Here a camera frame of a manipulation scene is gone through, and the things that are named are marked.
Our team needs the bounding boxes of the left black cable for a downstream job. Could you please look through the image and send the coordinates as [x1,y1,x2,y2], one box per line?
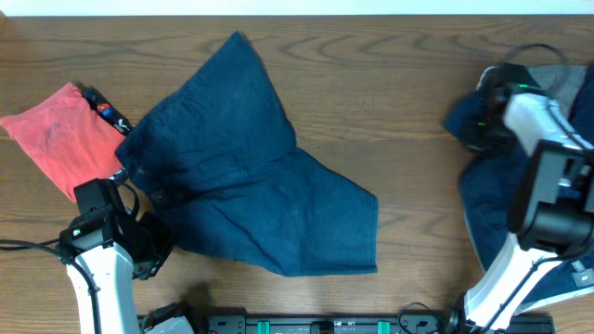
[0,238,103,334]

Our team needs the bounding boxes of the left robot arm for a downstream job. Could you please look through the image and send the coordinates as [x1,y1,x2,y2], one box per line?
[57,179,197,334]

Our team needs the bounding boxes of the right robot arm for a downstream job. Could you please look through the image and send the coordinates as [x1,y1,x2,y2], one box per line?
[460,63,593,333]

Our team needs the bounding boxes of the navy blue shorts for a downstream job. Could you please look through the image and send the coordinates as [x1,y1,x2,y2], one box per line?
[115,32,379,276]

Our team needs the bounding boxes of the black white patterned garment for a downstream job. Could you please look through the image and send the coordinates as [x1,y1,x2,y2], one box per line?
[75,83,133,186]

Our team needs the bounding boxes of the folded red cloth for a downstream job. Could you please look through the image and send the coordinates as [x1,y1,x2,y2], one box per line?
[1,83,124,201]

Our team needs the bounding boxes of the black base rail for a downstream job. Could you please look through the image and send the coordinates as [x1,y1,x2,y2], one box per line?
[203,303,557,334]

